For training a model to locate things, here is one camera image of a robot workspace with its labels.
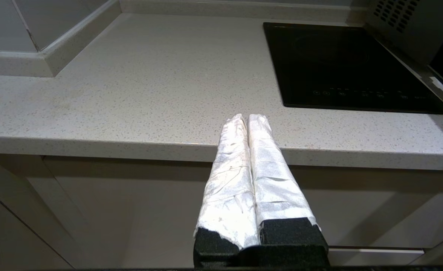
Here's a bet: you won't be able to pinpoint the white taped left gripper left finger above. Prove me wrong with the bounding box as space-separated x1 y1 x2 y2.
193 114 260 268

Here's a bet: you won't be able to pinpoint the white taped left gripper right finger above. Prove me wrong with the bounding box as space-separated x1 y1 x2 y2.
246 114 329 268

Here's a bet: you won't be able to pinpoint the silver microwave oven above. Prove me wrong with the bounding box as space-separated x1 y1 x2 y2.
365 0 443 66

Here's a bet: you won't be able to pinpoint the large beige cabinet drawer front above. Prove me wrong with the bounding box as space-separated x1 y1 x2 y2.
43 155 443 268

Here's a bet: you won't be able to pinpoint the small beige cabinet drawer front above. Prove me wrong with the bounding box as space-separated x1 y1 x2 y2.
328 247 425 268

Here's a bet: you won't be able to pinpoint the black induction cooktop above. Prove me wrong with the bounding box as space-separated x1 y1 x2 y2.
263 22 443 115

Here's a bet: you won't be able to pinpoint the beige corner cabinet panel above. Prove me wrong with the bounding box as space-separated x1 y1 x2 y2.
0 152 94 269

